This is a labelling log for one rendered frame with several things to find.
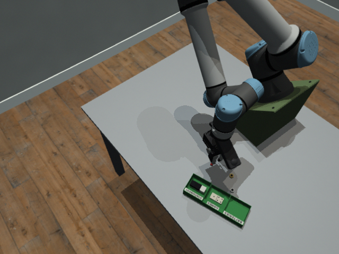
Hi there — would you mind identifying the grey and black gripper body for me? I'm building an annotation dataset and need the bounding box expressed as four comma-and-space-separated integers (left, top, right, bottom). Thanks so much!
203, 130, 231, 156

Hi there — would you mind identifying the beige domino tile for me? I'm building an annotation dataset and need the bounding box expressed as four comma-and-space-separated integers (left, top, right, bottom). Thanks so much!
210, 193, 224, 204

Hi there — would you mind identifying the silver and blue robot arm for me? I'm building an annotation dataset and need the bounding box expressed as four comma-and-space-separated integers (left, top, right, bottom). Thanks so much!
177, 0, 318, 139

